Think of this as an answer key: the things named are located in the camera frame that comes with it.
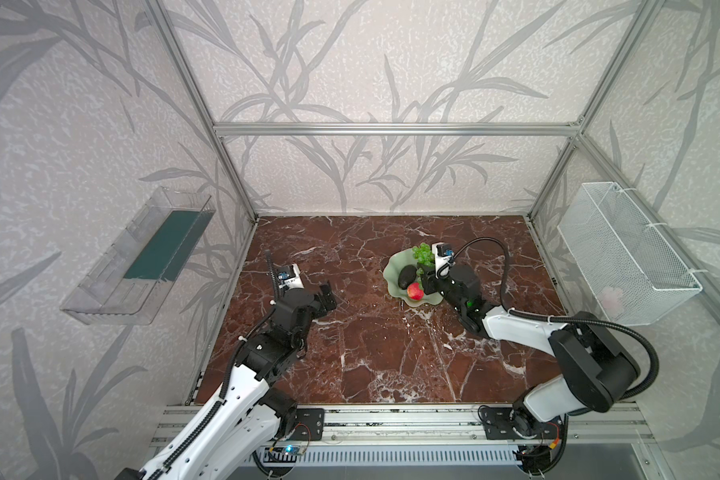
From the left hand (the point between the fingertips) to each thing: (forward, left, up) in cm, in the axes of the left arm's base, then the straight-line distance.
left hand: (320, 278), depth 77 cm
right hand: (+12, -29, -5) cm, 32 cm away
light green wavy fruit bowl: (+6, -22, -20) cm, 31 cm away
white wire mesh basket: (-5, -70, +13) cm, 71 cm away
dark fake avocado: (+13, -24, -18) cm, 33 cm away
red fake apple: (+6, -27, -17) cm, 32 cm away
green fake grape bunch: (+10, -28, -2) cm, 30 cm away
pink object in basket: (-6, -73, 0) cm, 73 cm away
